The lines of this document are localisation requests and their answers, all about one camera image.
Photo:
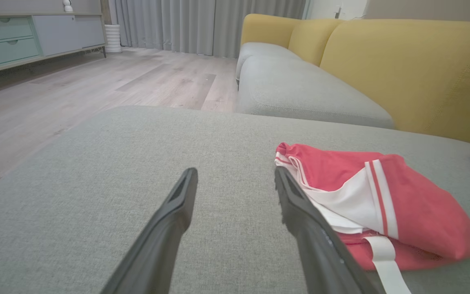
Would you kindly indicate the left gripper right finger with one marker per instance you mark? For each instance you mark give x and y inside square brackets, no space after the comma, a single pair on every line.
[320,253]

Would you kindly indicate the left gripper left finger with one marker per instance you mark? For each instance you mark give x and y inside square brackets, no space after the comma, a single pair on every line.
[157,253]

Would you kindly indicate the red basketball jersey white sleeves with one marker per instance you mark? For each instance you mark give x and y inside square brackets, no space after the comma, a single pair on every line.
[422,204]

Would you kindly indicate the grey and yellow sofa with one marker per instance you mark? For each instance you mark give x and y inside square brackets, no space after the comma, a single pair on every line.
[96,183]

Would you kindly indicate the grey sofa seat cushion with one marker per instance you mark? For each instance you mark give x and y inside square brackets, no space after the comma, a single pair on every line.
[300,94]
[259,50]

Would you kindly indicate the yellow sofa backrest cushion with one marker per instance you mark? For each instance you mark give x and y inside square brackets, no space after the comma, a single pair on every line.
[263,28]
[422,73]
[312,38]

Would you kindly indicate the white ribbed floor bin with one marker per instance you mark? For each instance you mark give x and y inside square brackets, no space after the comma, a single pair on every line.
[113,38]

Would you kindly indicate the grey curtain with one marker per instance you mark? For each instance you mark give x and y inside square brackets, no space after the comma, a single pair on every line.
[198,24]

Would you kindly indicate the grey mint TV cabinet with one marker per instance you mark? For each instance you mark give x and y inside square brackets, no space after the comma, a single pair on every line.
[67,34]

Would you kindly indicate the mint cabinet drawer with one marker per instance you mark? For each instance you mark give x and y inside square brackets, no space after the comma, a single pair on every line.
[12,51]
[4,28]

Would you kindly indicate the small white gadget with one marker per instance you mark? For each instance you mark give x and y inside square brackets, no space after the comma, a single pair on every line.
[68,5]

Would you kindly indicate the dark wall socket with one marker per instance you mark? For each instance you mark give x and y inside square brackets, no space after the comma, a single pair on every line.
[338,12]

